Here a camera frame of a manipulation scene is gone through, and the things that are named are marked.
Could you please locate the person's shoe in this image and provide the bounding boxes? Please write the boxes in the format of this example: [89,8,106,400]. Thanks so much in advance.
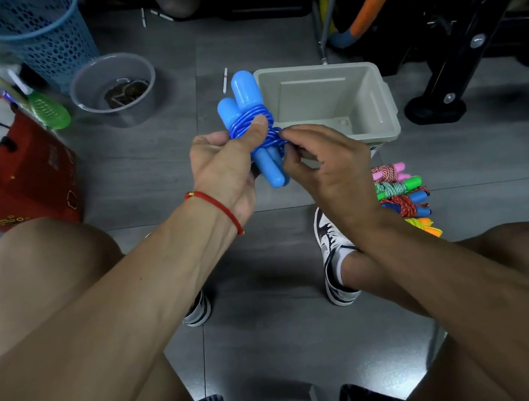
[179,289,215,329]
[310,202,367,310]

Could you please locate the small clear water bottle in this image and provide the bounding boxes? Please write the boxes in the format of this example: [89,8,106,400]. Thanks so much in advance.
[0,86,23,112]

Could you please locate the clear bin lid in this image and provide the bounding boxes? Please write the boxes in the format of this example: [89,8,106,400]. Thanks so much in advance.
[420,324,454,368]

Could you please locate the grey plastic storage bin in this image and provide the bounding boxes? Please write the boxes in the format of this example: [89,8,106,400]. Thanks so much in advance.
[253,49,405,173]

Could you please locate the grey plastic basin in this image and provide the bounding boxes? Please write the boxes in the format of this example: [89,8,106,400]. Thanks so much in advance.
[64,47,165,136]

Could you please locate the person's right forearm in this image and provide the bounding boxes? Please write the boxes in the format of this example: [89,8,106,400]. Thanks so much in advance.
[353,195,529,401]

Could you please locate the red paper bag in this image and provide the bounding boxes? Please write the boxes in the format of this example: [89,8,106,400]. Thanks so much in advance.
[0,73,88,236]

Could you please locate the blue foam handle skipping rope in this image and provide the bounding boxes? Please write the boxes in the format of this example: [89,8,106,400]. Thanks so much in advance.
[378,186,434,225]

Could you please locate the brown tangled strap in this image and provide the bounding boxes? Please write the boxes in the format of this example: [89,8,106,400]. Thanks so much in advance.
[101,74,153,110]

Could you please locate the orange handle jump rope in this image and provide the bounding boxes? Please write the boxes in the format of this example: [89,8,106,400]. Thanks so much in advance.
[405,212,444,242]

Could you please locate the black weight machine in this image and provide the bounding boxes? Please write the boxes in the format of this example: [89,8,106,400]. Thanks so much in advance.
[328,0,529,140]

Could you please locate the person's left forearm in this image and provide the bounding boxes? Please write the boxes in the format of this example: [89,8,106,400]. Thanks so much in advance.
[0,192,269,401]

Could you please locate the wound pink-handled rope bundle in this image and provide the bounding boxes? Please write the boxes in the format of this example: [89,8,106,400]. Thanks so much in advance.
[371,160,413,187]

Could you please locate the person's right shoe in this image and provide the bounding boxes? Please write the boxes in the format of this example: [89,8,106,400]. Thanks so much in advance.
[310,202,367,310]

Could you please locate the person's left hand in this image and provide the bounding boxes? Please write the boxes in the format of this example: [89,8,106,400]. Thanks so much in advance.
[176,113,285,238]

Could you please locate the person's right hand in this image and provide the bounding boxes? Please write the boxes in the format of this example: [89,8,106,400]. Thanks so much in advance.
[275,113,391,254]

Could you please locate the green braided jump rope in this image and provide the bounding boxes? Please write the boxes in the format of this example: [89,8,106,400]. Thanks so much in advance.
[374,174,426,202]

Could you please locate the red string bracelet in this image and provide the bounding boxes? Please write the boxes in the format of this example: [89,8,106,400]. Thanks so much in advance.
[183,184,246,244]

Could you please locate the person's left shoe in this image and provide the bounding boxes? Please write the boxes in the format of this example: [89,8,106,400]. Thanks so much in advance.
[179,289,215,329]

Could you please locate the green spray bottle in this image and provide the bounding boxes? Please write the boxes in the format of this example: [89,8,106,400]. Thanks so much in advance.
[6,61,73,137]

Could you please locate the blue mesh wastebasket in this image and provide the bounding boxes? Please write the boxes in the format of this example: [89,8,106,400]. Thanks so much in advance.
[0,0,106,104]

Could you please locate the person's left leg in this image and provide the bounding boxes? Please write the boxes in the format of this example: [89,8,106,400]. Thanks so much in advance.
[0,197,207,401]

